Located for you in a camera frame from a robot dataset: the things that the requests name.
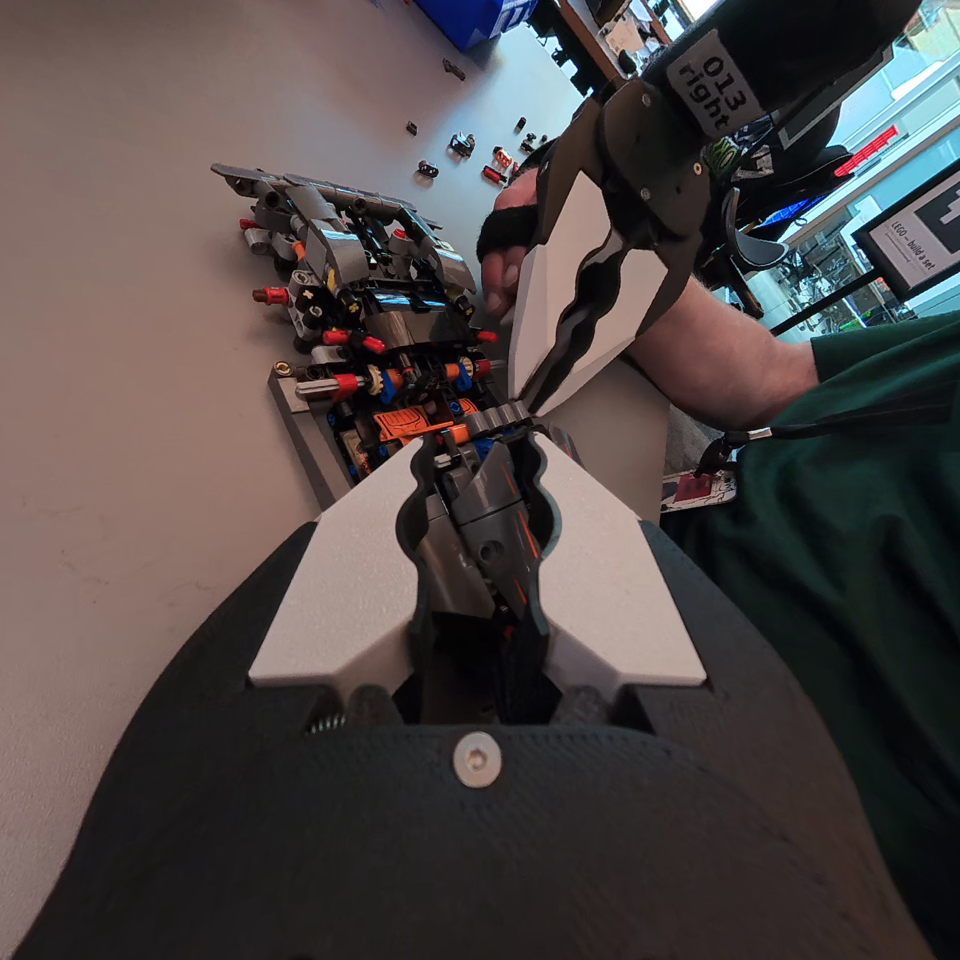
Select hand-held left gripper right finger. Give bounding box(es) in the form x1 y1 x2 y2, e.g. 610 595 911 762
506 426 711 725

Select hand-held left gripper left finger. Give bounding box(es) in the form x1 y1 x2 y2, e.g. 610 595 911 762
247 435 440 725

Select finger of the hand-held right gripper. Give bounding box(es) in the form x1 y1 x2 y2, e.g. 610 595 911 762
508 172 619 411
532 234 669 419

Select grey lego car model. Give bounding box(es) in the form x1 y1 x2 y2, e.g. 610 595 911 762
210 161 582 646

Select person's right forearm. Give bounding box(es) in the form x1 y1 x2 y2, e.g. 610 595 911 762
622 277 820 435

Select scattered loose lego pieces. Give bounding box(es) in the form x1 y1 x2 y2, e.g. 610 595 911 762
405 58 549 187

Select person's right hand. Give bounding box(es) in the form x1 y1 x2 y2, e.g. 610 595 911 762
480 168 543 320

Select cluttered wooden workbench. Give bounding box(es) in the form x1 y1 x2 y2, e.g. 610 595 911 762
555 0 676 99

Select white badge card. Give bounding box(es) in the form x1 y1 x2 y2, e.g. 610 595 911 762
660 468 740 515

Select black office chair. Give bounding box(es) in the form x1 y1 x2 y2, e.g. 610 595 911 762
705 187 792 316

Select blue storage bin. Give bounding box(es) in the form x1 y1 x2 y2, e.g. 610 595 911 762
414 0 540 52

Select black framed sign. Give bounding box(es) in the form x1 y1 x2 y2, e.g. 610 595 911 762
851 161 960 297

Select black lanyard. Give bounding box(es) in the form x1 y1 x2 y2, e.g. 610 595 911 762
693 390 960 481

